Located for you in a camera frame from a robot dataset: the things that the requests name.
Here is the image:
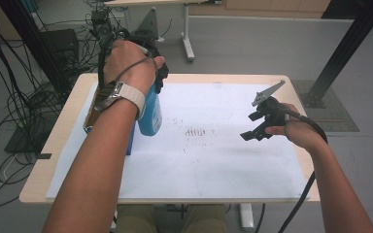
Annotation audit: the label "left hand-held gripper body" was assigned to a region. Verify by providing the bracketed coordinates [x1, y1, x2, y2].
[121, 7, 170, 95]

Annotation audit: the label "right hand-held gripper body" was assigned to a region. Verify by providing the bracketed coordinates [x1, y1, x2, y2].
[248, 80, 293, 131]

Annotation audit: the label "blue bottle with white cap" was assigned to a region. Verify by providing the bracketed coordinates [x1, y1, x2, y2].
[137, 82, 164, 137]

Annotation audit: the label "blue cardboard box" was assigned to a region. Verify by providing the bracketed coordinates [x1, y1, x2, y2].
[83, 83, 136, 156]

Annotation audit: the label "person's right hand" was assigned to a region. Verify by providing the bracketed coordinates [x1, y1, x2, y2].
[264, 103, 322, 151]

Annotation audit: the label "person's left hand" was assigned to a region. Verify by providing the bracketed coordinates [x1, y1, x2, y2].
[103, 40, 166, 97]

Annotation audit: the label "wristwatch with white band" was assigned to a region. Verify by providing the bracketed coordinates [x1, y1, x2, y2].
[93, 80, 147, 121]

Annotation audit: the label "table with white legs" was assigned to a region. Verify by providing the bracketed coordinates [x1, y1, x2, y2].
[104, 0, 223, 63]

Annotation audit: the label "black device on stand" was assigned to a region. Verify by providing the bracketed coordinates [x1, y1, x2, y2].
[89, 7, 113, 37]

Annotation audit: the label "white table mat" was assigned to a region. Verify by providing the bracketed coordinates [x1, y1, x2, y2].
[46, 82, 311, 200]

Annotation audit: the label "white table leg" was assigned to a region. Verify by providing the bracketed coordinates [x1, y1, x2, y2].
[238, 203, 255, 233]

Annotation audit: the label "black equipment box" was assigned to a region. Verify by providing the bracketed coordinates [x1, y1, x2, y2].
[40, 28, 81, 67]

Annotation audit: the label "light wooden cabinet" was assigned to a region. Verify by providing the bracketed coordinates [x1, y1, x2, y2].
[188, 0, 333, 19]

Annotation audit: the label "person's khaki trousers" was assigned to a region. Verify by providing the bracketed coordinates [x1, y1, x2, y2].
[116, 203, 228, 233]

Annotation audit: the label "black metal frame post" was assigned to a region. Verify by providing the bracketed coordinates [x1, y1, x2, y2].
[298, 0, 373, 110]
[0, 0, 71, 98]

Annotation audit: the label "bundle of black floor cables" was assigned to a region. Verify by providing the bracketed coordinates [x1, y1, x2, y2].
[0, 3, 100, 210]

